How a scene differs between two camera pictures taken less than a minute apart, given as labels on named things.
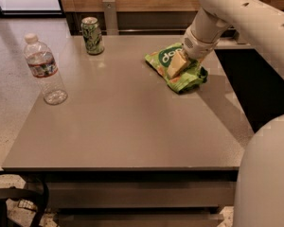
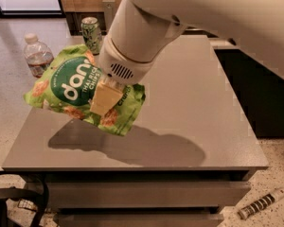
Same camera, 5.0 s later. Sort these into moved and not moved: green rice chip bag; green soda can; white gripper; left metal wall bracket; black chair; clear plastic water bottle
Moved: white gripper; green rice chip bag
Not moved: green soda can; black chair; left metal wall bracket; clear plastic water bottle
